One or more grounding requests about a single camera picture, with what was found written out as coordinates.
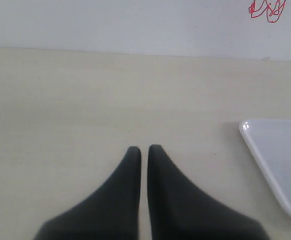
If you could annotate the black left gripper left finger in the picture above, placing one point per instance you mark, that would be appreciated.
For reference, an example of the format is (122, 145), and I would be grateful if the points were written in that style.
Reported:
(110, 213)

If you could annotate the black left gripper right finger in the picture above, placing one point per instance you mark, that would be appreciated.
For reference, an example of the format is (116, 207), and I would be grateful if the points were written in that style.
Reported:
(179, 210)

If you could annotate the white plastic tray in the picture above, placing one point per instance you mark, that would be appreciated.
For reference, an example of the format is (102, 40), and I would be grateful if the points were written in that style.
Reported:
(269, 141)

